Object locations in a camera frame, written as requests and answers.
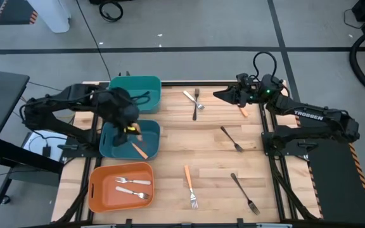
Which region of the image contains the white-handled fork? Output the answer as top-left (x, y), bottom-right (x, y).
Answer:
top-left (115, 176), bottom-right (152, 186)
top-left (115, 186), bottom-right (151, 200)
top-left (183, 91), bottom-right (205, 111)

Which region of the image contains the black mat with hazard stripes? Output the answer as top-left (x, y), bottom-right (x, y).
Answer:
top-left (0, 0), bottom-right (39, 25)

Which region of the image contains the long black floor cable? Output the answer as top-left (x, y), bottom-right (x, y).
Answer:
top-left (75, 0), bottom-right (112, 82)

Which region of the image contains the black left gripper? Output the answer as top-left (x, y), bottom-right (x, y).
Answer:
top-left (101, 87), bottom-right (143, 147)

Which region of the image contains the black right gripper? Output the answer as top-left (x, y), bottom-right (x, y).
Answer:
top-left (213, 74), bottom-right (264, 108)

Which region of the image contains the black equipment box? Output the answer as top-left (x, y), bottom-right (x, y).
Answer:
top-left (89, 0), bottom-right (132, 4)

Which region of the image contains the green plastic bin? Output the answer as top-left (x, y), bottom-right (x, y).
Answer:
top-left (108, 75), bottom-right (163, 114)

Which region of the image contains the white cylindrical pillar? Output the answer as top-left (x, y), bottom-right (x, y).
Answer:
top-left (27, 0), bottom-right (72, 34)

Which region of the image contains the dark blue plastic bin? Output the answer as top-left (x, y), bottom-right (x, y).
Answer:
top-left (99, 119), bottom-right (161, 161)

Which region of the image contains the coiled black cable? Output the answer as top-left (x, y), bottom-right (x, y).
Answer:
top-left (98, 1), bottom-right (124, 23)

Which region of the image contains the white board under desk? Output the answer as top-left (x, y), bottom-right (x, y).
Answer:
top-left (22, 131), bottom-right (68, 162)

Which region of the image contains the orange plastic bin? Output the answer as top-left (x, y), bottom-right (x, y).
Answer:
top-left (87, 161), bottom-right (155, 213)

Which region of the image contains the black aluminium table frame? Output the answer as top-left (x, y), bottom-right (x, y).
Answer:
top-left (55, 80), bottom-right (321, 228)

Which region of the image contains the black platform with hazard stripes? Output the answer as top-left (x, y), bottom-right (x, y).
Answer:
top-left (307, 139), bottom-right (365, 225)

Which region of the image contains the metal fork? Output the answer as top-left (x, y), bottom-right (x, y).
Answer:
top-left (220, 125), bottom-right (245, 153)
top-left (192, 87), bottom-right (200, 122)

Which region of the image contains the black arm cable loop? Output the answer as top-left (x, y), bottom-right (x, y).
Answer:
top-left (252, 51), bottom-right (278, 80)

